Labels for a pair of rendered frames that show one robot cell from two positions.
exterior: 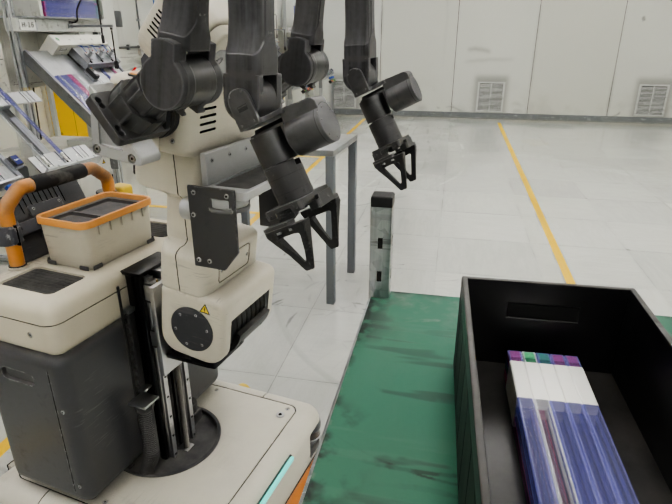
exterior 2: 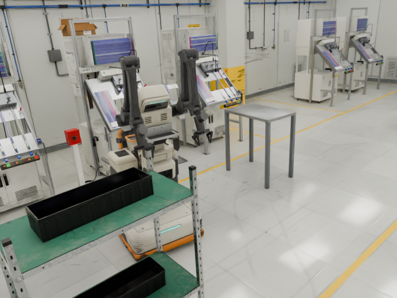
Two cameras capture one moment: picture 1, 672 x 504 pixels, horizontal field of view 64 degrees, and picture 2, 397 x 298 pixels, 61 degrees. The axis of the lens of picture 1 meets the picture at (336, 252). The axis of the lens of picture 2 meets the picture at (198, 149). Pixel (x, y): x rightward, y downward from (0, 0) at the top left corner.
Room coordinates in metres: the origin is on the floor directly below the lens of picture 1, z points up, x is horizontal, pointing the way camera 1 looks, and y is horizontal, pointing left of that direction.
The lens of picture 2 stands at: (-0.59, -1.48, 1.79)
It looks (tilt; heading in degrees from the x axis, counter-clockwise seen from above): 21 degrees down; 38
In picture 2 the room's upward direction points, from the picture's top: 3 degrees counter-clockwise
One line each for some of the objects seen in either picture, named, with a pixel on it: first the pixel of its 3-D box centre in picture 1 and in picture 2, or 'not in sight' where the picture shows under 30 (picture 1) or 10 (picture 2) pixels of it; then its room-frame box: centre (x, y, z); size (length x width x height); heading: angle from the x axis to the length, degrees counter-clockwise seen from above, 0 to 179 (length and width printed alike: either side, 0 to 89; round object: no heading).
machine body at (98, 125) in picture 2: not in sight; (116, 143); (2.10, 2.06, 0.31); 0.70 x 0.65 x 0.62; 168
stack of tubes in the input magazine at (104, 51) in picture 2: not in sight; (111, 51); (2.13, 1.93, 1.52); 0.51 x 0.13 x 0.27; 168
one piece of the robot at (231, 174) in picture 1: (244, 196); (159, 140); (1.07, 0.19, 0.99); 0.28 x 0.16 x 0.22; 158
